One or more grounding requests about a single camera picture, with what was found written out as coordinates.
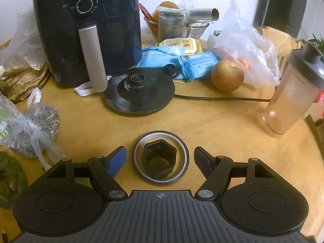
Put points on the green potted plant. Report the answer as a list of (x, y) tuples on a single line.
[(317, 41)]

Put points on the amber tape roll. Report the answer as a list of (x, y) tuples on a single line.
[(162, 181)]

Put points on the black kettle base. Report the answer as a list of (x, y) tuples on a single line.
[(141, 98)]

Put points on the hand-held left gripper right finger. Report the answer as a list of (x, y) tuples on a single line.
[(202, 158)]

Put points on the crumpled bag with brown contents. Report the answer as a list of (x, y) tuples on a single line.
[(20, 81)]

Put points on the blue wipes packet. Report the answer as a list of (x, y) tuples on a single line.
[(197, 65), (157, 57)]

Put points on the white plastic bag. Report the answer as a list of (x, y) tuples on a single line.
[(248, 43)]

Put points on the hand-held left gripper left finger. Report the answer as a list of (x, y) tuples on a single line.
[(115, 160)]

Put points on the black air fryer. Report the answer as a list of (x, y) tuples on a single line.
[(114, 30)]

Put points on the round yellow-brown pear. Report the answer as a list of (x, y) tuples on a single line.
[(227, 77)]

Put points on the black hexagonal holder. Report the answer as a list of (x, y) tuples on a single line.
[(151, 154)]

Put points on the red snack packet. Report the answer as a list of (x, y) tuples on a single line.
[(145, 11)]

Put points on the glass bowl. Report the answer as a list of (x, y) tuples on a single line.
[(172, 31)]

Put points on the green net bag of nuts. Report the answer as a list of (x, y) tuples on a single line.
[(10, 177)]

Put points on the black monitor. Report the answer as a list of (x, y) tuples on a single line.
[(278, 5)]

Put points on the silver foil roll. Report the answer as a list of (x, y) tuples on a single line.
[(202, 15)]

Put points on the clear shaker bottle grey lid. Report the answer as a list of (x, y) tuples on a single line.
[(286, 106)]

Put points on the yellow wipes packet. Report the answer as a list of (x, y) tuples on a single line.
[(179, 45)]

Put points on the small black round cap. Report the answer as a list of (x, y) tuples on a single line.
[(170, 70)]

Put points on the white foil packet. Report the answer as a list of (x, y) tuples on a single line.
[(172, 17)]

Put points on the wooden chair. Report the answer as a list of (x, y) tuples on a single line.
[(278, 38)]

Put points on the clear bag of seeds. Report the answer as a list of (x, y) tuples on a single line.
[(43, 121)]

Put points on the clear packet with green label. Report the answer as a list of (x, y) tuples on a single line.
[(7, 121)]

